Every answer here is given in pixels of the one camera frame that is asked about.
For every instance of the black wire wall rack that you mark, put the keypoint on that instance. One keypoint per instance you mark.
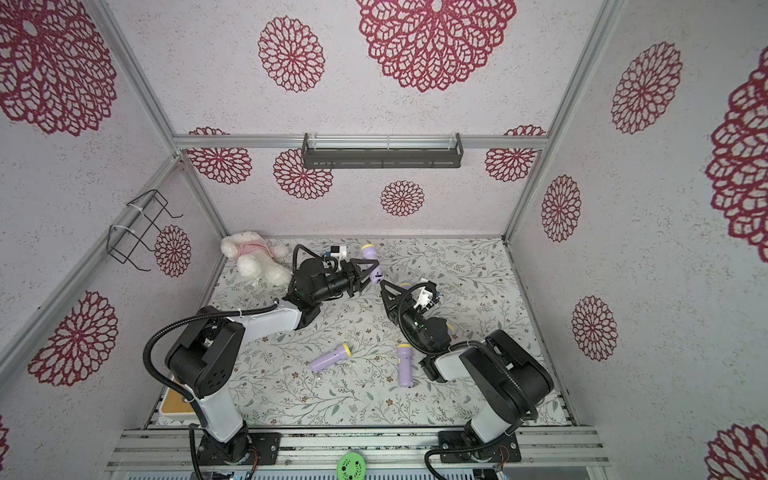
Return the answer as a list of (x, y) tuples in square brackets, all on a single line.
[(124, 239)]

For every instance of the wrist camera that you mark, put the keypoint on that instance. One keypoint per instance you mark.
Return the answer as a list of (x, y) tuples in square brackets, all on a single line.
[(427, 296), (338, 252)]

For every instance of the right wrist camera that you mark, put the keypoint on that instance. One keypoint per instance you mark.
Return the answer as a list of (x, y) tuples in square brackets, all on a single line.
[(427, 296)]

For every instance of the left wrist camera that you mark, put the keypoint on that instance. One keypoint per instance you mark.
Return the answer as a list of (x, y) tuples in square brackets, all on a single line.
[(338, 252)]

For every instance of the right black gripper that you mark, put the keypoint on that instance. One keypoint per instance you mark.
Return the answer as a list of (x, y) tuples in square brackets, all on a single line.
[(405, 305)]

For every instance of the black wall shelf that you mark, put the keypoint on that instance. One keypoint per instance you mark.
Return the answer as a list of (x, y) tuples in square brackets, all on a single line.
[(389, 153)]

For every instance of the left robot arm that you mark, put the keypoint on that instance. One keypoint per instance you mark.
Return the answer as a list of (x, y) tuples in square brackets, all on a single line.
[(196, 356)]

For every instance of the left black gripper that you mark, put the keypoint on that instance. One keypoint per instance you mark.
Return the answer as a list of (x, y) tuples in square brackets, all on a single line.
[(352, 270)]

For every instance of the green tape roll front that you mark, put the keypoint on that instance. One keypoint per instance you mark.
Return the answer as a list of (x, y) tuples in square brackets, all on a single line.
[(351, 466)]

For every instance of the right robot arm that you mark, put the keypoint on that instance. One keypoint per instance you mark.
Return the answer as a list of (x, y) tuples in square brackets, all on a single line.
[(512, 382)]

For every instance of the white plush teddy bear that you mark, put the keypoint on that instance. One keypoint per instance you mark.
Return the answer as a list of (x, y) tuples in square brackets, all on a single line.
[(256, 259)]

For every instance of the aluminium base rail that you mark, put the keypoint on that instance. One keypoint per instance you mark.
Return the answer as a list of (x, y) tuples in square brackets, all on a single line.
[(382, 448)]

